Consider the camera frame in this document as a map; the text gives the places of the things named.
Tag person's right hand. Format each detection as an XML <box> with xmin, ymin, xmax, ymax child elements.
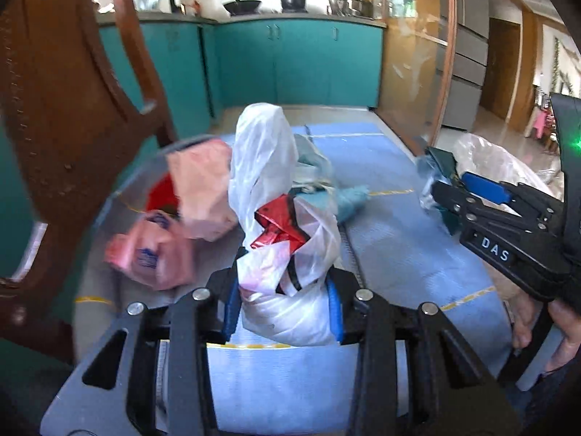
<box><xmin>511</xmin><ymin>286</ymin><xmax>581</xmax><ymax>374</ymax></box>

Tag brown wooden chair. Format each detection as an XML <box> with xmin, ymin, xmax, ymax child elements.
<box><xmin>0</xmin><ymin>0</ymin><xmax>180</xmax><ymax>364</ymax></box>

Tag pink plastic bag blue print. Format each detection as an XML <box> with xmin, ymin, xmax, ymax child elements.
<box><xmin>104</xmin><ymin>211</ymin><xmax>196</xmax><ymax>291</ymax></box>

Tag black wok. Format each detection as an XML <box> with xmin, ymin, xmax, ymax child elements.
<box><xmin>223</xmin><ymin>0</ymin><xmax>263</xmax><ymax>16</ymax></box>

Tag steel pots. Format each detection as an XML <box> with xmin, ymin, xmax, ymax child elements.
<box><xmin>326</xmin><ymin>0</ymin><xmax>375</xmax><ymax>19</ymax></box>

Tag blue checked tablecloth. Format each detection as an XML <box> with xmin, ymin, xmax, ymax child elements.
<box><xmin>73</xmin><ymin>120</ymin><xmax>523</xmax><ymax>436</ymax></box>

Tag teal wrapper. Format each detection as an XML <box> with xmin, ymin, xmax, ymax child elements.
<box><xmin>418</xmin><ymin>145</ymin><xmax>464</xmax><ymax>235</ymax></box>

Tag red foil wrapper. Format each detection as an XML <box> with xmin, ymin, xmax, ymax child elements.
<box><xmin>254</xmin><ymin>194</ymin><xmax>314</xmax><ymax>255</ymax></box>

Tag red packaging piece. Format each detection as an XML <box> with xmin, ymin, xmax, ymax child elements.
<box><xmin>147</xmin><ymin>175</ymin><xmax>182</xmax><ymax>214</ymax></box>

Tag white plastic bag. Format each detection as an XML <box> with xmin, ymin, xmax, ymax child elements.
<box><xmin>228</xmin><ymin>102</ymin><xmax>343</xmax><ymax>347</ymax></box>

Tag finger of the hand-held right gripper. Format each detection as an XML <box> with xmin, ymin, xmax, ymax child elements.
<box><xmin>430</xmin><ymin>179</ymin><xmax>552</xmax><ymax>241</ymax></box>
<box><xmin>460</xmin><ymin>171</ymin><xmax>566</xmax><ymax>212</ymax></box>

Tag plain pink plastic bag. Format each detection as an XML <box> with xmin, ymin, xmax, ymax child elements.
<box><xmin>166</xmin><ymin>138</ymin><xmax>239</xmax><ymax>242</ymax></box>

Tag clear plastic bag liner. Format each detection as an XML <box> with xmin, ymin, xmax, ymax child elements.
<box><xmin>454</xmin><ymin>133</ymin><xmax>566</xmax><ymax>201</ymax></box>

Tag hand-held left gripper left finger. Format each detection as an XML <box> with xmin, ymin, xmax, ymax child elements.
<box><xmin>42</xmin><ymin>266</ymin><xmax>241</xmax><ymax>436</ymax></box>

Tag brown wooden door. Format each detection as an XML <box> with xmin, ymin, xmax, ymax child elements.
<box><xmin>480</xmin><ymin>17</ymin><xmax>524</xmax><ymax>121</ymax></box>

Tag teal kitchen cabinets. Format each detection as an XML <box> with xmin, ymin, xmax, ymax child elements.
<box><xmin>0</xmin><ymin>16</ymin><xmax>387</xmax><ymax>282</ymax></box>

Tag wood framed glass door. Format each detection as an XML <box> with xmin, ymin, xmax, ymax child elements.
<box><xmin>361</xmin><ymin>0</ymin><xmax>457</xmax><ymax>155</ymax></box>

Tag silver refrigerator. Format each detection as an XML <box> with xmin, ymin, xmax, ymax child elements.
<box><xmin>438</xmin><ymin>0</ymin><xmax>492</xmax><ymax>130</ymax></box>

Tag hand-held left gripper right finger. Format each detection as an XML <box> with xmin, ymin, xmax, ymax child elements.
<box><xmin>324</xmin><ymin>271</ymin><xmax>523</xmax><ymax>436</ymax></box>

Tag light teal plastic bag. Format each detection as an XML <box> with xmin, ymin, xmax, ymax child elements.
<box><xmin>290</xmin><ymin>134</ymin><xmax>370</xmax><ymax>224</ymax></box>

